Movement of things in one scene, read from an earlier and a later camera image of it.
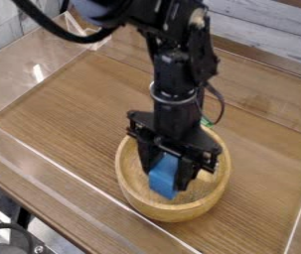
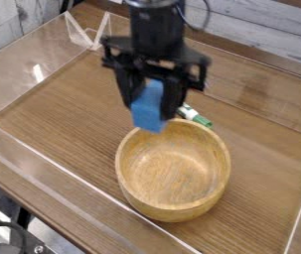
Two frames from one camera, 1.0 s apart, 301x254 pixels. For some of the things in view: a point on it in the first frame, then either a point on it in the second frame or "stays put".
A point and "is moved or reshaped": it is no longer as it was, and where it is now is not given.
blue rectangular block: [162, 175] is moved or reshaped
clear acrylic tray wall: [67, 199] stays put
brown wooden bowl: [193, 203] stays put
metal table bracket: [34, 246] stays put
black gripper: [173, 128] to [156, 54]
